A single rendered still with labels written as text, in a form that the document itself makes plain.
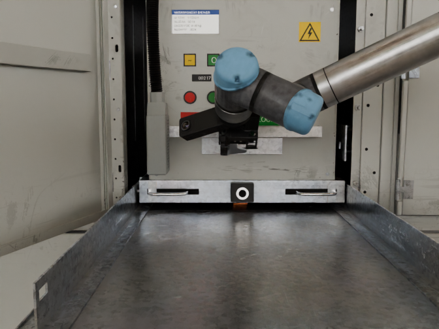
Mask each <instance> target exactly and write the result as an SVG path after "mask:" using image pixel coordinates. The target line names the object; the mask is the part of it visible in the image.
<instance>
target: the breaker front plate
mask: <svg viewBox="0 0 439 329"><path fill-rule="evenodd" d="M338 9H339V0H159V12H158V13H159V19H158V20H159V21H158V23H159V24H158V25H159V26H158V27H159V28H158V29H159V30H158V31H159V34H158V35H159V41H158V42H159V46H160V47H159V49H160V50H159V51H160V52H159V53H160V54H159V55H160V56H159V57H160V66H161V67H160V68H161V69H160V70H161V74H160V75H161V77H162V78H161V79H162V80H161V81H162V92H165V102H166V103H167V107H168V114H167V115H169V126H179V120H180V119H181V117H180V112H202V111H204V110H207V109H210V108H214V107H215V104H210V103H209V102H208V101H207V95H208V93H209V92H211V91H215V89H214V78H213V75H214V71H215V67H207V54H221V53H222V52H223V51H225V50H227V49H229V48H234V47H241V48H245V49H248V50H249V51H251V52H252V53H253V54H254V55H255V57H256V58H257V60H258V64H259V68H261V69H264V70H266V71H268V72H270V73H272V74H274V75H276V76H279V77H280V78H283V79H285V80H288V81H290V82H295V81H297V80H299V79H301V78H303V77H305V76H307V75H309V74H312V73H313V72H315V71H318V70H319V69H322V68H324V67H326V66H328V65H330V64H332V63H334V62H336V61H337V53H338ZM172 10H219V34H172ZM299 22H321V38H320V42H299ZM184 54H196V67H184ZM192 74H211V75H212V81H211V82H192ZM187 91H193V92H194V93H195V94H196V96H197V100H196V101H195V102H194V103H193V104H188V103H186V102H185V101H184V94H185V93H186V92H187ZM335 120H336V105H334V106H331V107H329V108H327V109H325V110H323V111H321V112H320V113H319V115H318V117H317V119H316V121H315V123H314V125H313V126H318V125H319V126H322V137H258V140H257V142H258V145H257V149H247V152H246V153H236V154H229V155H228V156H223V155H220V146H221V142H220V145H219V137H199V138H195V139H193V140H188V141H187V140H185V139H183V138H182V137H169V155H170V170H169V171H168V173H167V174H166V175H150V179H151V180H333V179H334V143H335Z"/></svg>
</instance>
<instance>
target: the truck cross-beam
mask: <svg viewBox="0 0 439 329"><path fill-rule="evenodd" d="M149 181H156V182H157V193H184V192H186V191H187V190H189V194H187V195H184V196H157V202H148V182H149ZM328 181H336V192H337V195H336V202H327V196H300V195H298V194H296V193H295V190H297V191H298V192H300V193H327V192H328ZM231 182H253V183H254V201H253V202H231ZM344 201H345V180H343V179H342V178H335V179H334V180H149V178H141V179H140V180H139V202H140V203H344Z"/></svg>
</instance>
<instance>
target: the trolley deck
mask: <svg viewBox="0 0 439 329"><path fill-rule="evenodd" d="M71 329H439V309H438V308H437V307H435V306H434V305H433V304H432V303H431V302H430V301H429V300H428V299H427V298H426V297H425V296H424V295H423V294H421V293H420V292H419V291H418V290H417V289H416V288H415V287H414V286H413V285H412V284H411V283H410V282H409V281H408V280H407V279H406V278H405V277H404V276H403V275H402V274H401V273H400V272H399V271H398V270H397V269H395V268H394V267H393V266H392V265H391V264H390V263H389V262H388V261H387V260H386V259H385V258H384V257H383V256H381V255H380V254H379V253H378V252H377V251H376V250H375V249H374V248H373V247H372V246H371V245H370V244H369V243H368V242H367V241H366V240H365V239H364V238H363V237H362V236H361V235H360V234H359V233H358V232H357V231H356V230H354V229H353V228H352V227H351V226H350V225H349V224H348V223H347V222H346V221H345V220H344V219H343V218H342V217H341V216H339V215H338V214H337V213H147V214H146V215H145V217H144V219H143V220H142V221H141V223H140V225H139V226H138V227H137V229H136V231H135V232H134V233H133V235H132V237H131V238H130V240H129V241H128V242H127V244H126V246H125V247H124V248H123V250H122V252H121V253H120V255H119V256H118V258H117V259H116V261H115V262H114V264H113V265H112V267H111V269H110V270H109V271H108V273H107V274H106V276H105V278H104V279H103V280H102V282H101V284H100V285H99V286H98V288H97V290H96V291H95V292H94V294H93V296H92V297H91V299H90V300H89V302H88V303H87V305H86V306H85V308H84V309H83V311H82V312H81V314H80V315H79V317H78V318H77V320H76V321H75V323H74V324H73V326H72V327H71Z"/></svg>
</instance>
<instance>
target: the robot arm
mask: <svg viewBox="0 0 439 329"><path fill-rule="evenodd" d="M438 58H439V12H437V13H435V14H433V15H431V16H429V17H427V18H425V19H423V20H421V21H419V22H417V23H414V24H412V25H410V26H408V27H406V28H404V29H402V30H400V31H398V32H396V33H394V34H392V35H389V36H388V37H385V38H384V39H382V40H379V41H378V42H375V43H374V44H371V45H370V46H367V47H365V48H363V49H361V50H359V51H357V52H355V53H353V54H351V55H349V56H347V57H344V58H342V59H340V60H338V61H336V62H334V63H332V64H330V65H328V66H326V67H324V68H322V69H319V70H317V71H315V72H313V73H312V74H309V75H307V76H305V77H303V78H301V79H299V80H297V81H295V82H290V81H288V80H285V79H283V78H280V77H279V76H276V75H274V74H272V73H270V72H268V71H266V70H264V69H261V68H259V64H258V60H257V58H256V57H255V55H254V54H253V53H252V52H251V51H249V50H248V49H245V48H241V47H234V48H229V49H227V50H225V51H223V52H222V53H221V54H220V55H219V56H218V58H217V59H216V63H215V71H214V75H213V78H214V89H215V97H214V98H215V107H214V108H210V109H207V110H204V111H202V112H198V113H196V114H192V115H190V116H186V117H183V118H181V119H180V120H179V136H180V137H182V138H183V139H185V140H187V141H188V140H193V139H195V138H199V137H202V136H206V135H208V134H212V133H216V132H219V145H220V142H221V146H220V155H223V156H228V155H229V154H236V153H246V152H247V149H245V148H240V147H238V144H246V148H256V147H257V140H258V127H259V119H260V116H262V117H264V118H266V119H268V120H270V121H272V122H274V123H277V124H279V125H281V126H282V127H285V128H286V129H287V130H288V131H294V132H296V133H299V134H301V135H306V134H308V133H309V132H310V130H311V128H312V127H313V125H314V123H315V121H316V119H317V117H318V115H319V113H320V112H321V111H323V110H325V109H327V108H329V107H331V106H334V105H336V104H338V103H340V102H342V101H344V100H347V99H349V98H351V97H354V96H356V95H358V94H360V93H362V92H364V91H367V90H369V89H371V88H373V87H376V86H378V85H380V84H382V83H384V82H387V81H389V80H391V79H394V78H396V77H397V76H400V75H402V74H404V73H407V72H409V71H411V70H414V69H416V68H418V67H420V66H422V65H424V64H427V63H429V62H431V61H434V60H435V59H438ZM254 133H255V135H254ZM254 141H255V145H248V142H254Z"/></svg>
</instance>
